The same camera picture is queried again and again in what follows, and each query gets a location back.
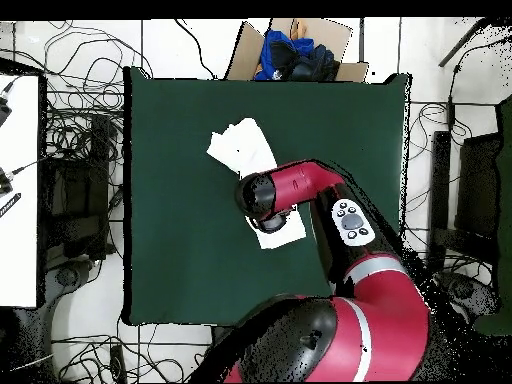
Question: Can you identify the white towel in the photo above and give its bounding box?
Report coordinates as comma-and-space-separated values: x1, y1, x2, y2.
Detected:
205, 116, 308, 251

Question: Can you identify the dark green table cloth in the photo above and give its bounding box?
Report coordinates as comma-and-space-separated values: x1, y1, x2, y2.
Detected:
122, 65, 412, 327

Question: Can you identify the brown cardboard box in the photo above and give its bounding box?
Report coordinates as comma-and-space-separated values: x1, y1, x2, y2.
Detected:
223, 17, 370, 83

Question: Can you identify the dark navy garment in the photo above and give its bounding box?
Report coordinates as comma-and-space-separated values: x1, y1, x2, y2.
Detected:
269, 39, 341, 82

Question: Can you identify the blue garment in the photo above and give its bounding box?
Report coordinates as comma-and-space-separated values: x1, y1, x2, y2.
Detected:
253, 29, 317, 82

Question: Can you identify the black power strip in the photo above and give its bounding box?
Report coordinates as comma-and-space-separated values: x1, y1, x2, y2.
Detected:
109, 343, 127, 383

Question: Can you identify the white desk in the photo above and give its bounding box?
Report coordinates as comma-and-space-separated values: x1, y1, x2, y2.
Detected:
0, 73, 41, 309

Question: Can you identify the black labelled bar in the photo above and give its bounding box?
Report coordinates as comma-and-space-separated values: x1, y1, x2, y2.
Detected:
0, 192, 22, 219

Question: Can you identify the black device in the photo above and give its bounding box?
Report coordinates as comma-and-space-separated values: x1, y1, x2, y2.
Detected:
0, 157, 49, 197
0, 81, 15, 127

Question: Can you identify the black rod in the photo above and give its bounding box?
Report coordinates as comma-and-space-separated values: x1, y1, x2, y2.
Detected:
437, 17, 497, 68

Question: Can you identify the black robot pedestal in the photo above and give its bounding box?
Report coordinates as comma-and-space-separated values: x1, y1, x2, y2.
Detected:
210, 325, 241, 353

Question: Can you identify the black cable tangle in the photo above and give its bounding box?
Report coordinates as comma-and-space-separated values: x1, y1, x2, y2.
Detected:
51, 319, 213, 383
403, 101, 495, 281
0, 19, 155, 161

